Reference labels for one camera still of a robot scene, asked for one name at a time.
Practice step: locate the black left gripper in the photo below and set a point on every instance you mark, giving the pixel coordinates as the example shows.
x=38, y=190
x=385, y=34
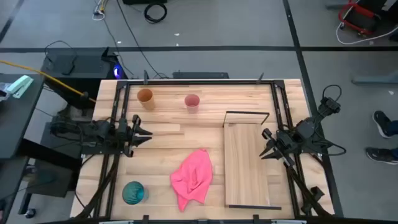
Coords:
x=129, y=137

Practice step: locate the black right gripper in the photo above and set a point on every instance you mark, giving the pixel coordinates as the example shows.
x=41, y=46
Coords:
x=284, y=141

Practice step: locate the orange plastic cup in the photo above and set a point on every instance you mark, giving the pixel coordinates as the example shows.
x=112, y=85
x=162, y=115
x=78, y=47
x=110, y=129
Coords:
x=146, y=99

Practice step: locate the teal ribbed plastic cup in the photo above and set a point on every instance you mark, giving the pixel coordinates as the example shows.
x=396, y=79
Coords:
x=133, y=193

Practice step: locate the pink plastic cup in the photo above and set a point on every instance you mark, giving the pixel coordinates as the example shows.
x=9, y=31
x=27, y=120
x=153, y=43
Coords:
x=192, y=102

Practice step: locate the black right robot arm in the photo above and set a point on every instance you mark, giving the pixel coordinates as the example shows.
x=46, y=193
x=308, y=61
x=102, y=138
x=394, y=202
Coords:
x=306, y=127

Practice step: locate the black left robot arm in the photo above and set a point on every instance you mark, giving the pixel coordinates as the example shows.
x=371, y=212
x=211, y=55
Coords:
x=99, y=130

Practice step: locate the pink cloth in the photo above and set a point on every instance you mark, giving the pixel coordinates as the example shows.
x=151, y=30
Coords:
x=192, y=179

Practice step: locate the black power strip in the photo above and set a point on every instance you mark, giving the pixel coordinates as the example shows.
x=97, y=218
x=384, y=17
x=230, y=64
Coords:
x=200, y=75

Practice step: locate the black computer tower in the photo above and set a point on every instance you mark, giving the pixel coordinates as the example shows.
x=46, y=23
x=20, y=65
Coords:
x=87, y=67

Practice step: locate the black low cart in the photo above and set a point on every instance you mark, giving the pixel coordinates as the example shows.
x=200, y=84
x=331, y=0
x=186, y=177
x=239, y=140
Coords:
x=49, y=174

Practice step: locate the person's shoe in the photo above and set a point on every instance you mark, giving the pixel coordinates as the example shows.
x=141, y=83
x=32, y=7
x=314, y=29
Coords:
x=381, y=123
x=381, y=155

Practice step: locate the black desk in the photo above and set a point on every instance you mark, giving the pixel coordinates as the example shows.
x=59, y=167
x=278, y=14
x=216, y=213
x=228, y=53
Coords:
x=18, y=124

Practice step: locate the person's leg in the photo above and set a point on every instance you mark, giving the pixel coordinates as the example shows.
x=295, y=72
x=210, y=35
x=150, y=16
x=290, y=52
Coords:
x=395, y=153
x=393, y=128

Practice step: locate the mint green stapler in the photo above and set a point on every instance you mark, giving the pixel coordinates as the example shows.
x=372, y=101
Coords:
x=20, y=86

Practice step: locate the black metal table frame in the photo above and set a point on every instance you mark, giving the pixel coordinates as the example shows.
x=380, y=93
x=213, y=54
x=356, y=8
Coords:
x=202, y=82

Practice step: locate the red frame cart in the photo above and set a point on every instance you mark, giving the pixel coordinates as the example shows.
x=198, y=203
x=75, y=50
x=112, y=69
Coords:
x=357, y=17

